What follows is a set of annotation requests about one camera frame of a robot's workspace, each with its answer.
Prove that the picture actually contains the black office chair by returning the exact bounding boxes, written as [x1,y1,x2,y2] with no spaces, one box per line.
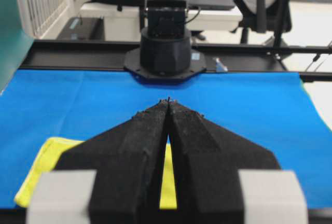
[233,0,280,44]

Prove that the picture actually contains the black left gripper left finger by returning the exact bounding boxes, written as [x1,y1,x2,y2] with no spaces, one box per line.
[55,100,169,223]

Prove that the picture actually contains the black aluminium rail frame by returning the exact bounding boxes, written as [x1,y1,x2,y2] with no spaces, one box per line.
[20,40,331,83]

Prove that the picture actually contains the white desk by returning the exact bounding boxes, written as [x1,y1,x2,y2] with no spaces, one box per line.
[80,0,243,41]

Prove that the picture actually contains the blue table cloth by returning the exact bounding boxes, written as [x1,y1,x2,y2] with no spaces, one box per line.
[1,70,331,208]

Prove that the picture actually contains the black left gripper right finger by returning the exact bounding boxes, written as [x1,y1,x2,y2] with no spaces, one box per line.
[169,102,281,223]

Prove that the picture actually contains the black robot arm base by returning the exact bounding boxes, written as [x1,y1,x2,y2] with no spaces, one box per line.
[124,0,207,82]

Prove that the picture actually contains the yellow towel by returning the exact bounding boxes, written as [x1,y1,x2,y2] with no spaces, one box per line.
[14,137,177,209]

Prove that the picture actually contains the black floor device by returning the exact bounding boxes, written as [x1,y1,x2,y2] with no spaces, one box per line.
[57,17,105,40]

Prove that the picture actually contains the green board panel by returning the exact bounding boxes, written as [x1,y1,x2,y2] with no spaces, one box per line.
[1,0,34,92]

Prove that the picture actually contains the black vertical stand pole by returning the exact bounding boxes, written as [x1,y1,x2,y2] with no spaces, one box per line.
[273,0,289,48]

